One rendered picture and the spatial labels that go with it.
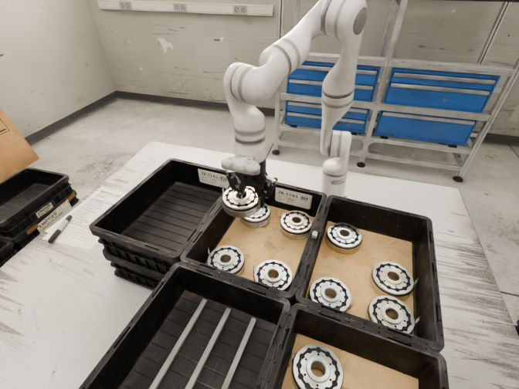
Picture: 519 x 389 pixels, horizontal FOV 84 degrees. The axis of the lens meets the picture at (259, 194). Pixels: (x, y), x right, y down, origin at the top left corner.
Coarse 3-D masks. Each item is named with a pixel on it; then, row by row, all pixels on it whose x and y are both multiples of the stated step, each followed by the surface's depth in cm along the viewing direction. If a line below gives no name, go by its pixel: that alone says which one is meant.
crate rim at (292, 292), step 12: (312, 192) 92; (324, 204) 88; (216, 216) 84; (204, 228) 80; (312, 228) 80; (192, 240) 76; (312, 240) 76; (192, 264) 70; (204, 264) 70; (300, 264) 72; (228, 276) 68; (240, 276) 68; (300, 276) 68; (264, 288) 65
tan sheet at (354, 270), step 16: (368, 240) 90; (384, 240) 90; (400, 240) 90; (320, 256) 85; (336, 256) 85; (352, 256) 85; (368, 256) 85; (384, 256) 85; (400, 256) 85; (320, 272) 80; (336, 272) 80; (352, 272) 80; (368, 272) 80; (352, 288) 76; (368, 288) 76; (368, 304) 73
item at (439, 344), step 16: (384, 208) 86; (320, 224) 81; (432, 240) 76; (432, 256) 72; (304, 272) 68; (432, 272) 70; (432, 288) 65; (304, 304) 62; (320, 304) 62; (432, 304) 62; (352, 320) 59; (368, 320) 59; (400, 336) 57
